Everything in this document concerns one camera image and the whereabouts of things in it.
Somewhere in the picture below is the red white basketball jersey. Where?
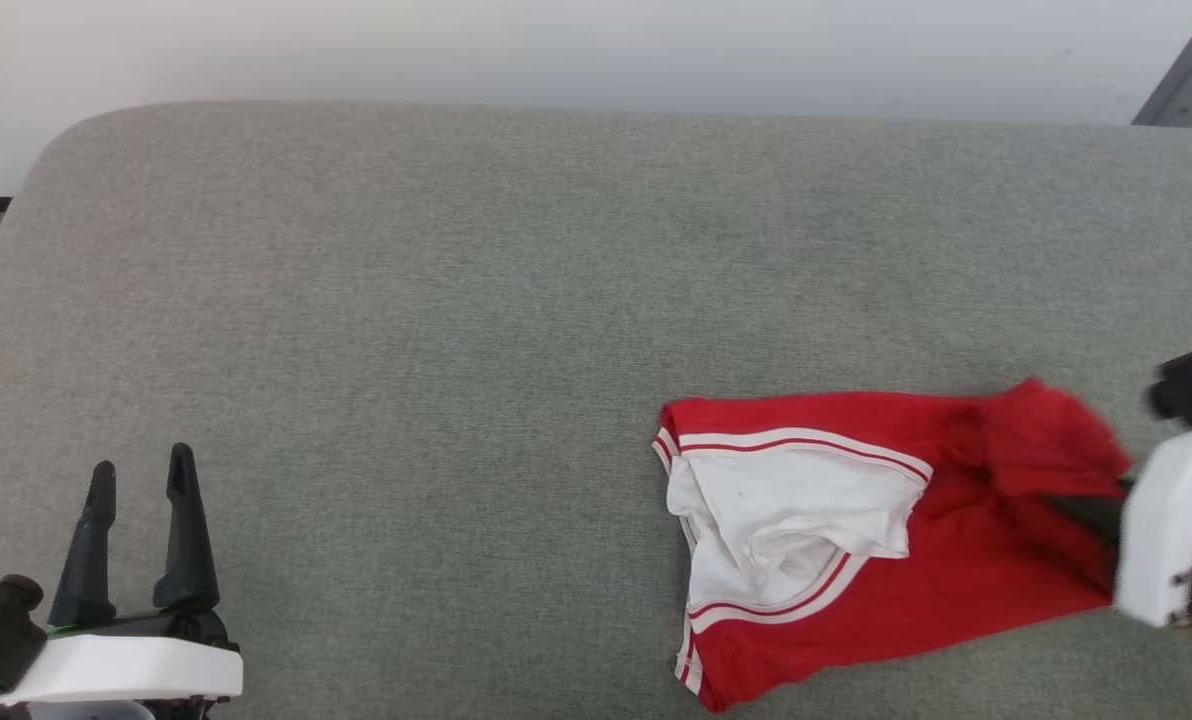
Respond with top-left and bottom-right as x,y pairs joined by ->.
652,377 -> 1137,714

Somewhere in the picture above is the grey slanted metal bar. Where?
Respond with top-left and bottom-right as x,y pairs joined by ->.
1131,0 -> 1192,128

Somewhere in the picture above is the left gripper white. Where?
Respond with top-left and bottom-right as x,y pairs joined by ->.
0,443 -> 245,715

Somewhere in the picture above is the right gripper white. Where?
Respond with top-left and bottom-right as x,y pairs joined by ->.
1049,417 -> 1192,630

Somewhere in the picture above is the grey fabric sofa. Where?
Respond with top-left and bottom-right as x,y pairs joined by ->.
0,100 -> 1192,720

